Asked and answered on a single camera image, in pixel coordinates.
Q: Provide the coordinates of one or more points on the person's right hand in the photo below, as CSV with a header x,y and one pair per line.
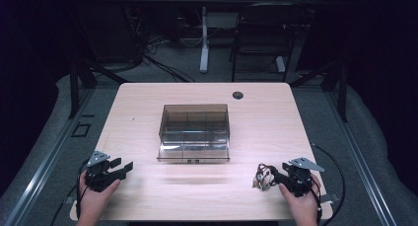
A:
x,y
304,204

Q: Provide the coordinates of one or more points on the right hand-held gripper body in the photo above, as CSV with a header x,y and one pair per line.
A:
x,y
300,178

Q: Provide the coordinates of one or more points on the metal floor rail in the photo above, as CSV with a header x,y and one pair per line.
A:
x,y
42,170
361,160

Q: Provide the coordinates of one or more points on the person's left hand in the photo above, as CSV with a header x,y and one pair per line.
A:
x,y
93,199

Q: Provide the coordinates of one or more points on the black metal stand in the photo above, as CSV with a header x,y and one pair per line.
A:
x,y
75,88
342,88

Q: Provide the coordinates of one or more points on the black floor socket frame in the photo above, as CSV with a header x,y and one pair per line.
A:
x,y
81,130

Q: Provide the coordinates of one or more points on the transparent drawer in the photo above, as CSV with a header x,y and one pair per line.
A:
x,y
193,151

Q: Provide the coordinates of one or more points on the white desk leg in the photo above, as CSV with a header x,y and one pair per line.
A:
x,y
204,41

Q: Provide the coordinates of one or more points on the transparent brown storage box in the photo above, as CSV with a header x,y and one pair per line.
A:
x,y
194,124

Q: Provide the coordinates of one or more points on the black folding chair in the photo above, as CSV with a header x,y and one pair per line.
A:
x,y
267,32

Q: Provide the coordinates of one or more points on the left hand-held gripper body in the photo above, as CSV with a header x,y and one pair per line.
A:
x,y
98,176

